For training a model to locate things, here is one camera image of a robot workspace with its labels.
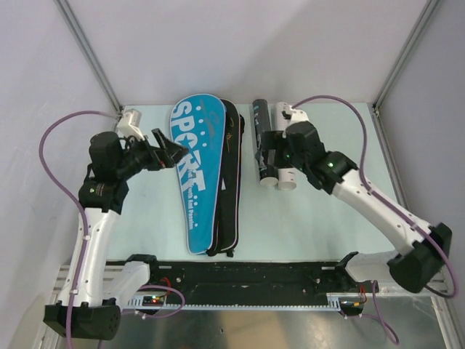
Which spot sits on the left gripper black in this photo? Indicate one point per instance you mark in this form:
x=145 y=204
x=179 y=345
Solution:
x=153 y=153

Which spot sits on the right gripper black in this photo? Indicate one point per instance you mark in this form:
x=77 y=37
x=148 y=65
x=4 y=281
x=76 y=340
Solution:
x=273 y=140

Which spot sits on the black shuttlecock tube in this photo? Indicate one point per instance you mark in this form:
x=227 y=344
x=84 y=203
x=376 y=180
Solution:
x=261 y=119

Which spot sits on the blue racket bag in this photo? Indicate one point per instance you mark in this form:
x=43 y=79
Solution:
x=198 y=123

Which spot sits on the white shuttlecock tube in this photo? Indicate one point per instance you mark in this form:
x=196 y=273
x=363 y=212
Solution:
x=286 y=176

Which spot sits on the black racket bag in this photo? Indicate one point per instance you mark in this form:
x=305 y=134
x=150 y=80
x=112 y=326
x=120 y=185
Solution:
x=226 y=219

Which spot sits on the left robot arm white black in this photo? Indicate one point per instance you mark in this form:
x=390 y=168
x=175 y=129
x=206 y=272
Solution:
x=83 y=308

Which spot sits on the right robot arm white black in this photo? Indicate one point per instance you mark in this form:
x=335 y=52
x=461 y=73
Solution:
x=419 y=248

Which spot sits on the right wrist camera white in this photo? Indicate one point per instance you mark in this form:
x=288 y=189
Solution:
x=293 y=116

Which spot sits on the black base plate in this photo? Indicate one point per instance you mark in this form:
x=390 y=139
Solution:
x=249 y=284

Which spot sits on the left circuit board with wires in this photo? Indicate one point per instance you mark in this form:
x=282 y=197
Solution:
x=157 y=298

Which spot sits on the circuit board with wires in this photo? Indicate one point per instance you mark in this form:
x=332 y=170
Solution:
x=157 y=298
x=354 y=308

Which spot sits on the aluminium frame rail front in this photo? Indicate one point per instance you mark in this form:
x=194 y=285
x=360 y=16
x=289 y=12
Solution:
x=135 y=302

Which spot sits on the right circuit board with wires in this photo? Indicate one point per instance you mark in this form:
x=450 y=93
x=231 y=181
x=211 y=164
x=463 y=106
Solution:
x=354 y=308

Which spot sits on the left frame post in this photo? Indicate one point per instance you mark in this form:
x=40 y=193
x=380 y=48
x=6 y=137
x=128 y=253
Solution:
x=78 y=33

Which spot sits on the frame post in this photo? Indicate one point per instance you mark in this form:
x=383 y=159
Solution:
x=78 y=33
x=418 y=30

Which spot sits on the right frame post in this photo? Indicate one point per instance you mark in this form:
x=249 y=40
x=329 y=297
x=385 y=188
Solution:
x=418 y=30

